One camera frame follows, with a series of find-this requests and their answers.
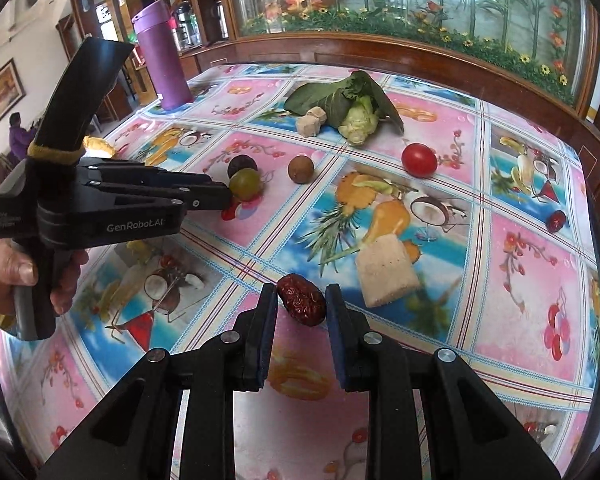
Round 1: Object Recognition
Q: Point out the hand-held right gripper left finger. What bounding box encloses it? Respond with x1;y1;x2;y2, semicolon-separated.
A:
40;282;280;480

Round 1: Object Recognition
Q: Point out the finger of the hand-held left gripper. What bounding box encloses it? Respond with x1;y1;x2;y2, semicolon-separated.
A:
77;156;232;197
87;180;233;213

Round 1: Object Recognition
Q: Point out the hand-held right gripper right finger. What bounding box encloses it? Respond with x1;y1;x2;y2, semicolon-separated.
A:
325;283;563;480

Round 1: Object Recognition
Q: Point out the green grape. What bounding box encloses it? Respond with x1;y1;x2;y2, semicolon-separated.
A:
229;168;262;198

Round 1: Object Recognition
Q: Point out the wrinkled red date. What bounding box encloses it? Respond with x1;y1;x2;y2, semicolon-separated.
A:
277;273;327;327

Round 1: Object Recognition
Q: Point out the dark passion fruit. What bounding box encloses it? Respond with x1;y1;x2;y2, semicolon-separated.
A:
227;154;259;176

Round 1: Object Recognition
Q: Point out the square pale yam chunk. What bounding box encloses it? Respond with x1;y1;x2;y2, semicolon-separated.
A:
356;236;422;309

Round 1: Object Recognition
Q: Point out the person's left hand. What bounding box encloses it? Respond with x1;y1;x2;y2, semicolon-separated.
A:
0;237;89;328

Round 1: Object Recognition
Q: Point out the brown longan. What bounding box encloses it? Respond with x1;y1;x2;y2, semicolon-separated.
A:
287;156;315;183

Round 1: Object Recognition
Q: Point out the purple thermos bottle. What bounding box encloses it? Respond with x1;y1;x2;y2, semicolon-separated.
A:
131;0;193;111

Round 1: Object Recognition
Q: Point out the small pale yam chunk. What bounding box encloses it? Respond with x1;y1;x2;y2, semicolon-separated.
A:
296;107;328;137

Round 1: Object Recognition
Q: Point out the steel vacuum flask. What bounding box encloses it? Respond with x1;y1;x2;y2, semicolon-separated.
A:
172;2;203;51
210;0;229;41

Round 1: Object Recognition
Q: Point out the green bok choy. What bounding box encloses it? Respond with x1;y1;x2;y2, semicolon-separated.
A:
283;70;406;147

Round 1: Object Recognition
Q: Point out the red tomato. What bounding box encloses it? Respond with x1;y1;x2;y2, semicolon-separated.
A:
401;143;438;178

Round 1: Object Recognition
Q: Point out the flower painted glass panel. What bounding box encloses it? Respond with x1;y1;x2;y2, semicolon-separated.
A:
220;0;600;106

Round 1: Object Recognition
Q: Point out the framed wall painting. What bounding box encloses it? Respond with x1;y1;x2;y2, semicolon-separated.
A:
0;58;26;143

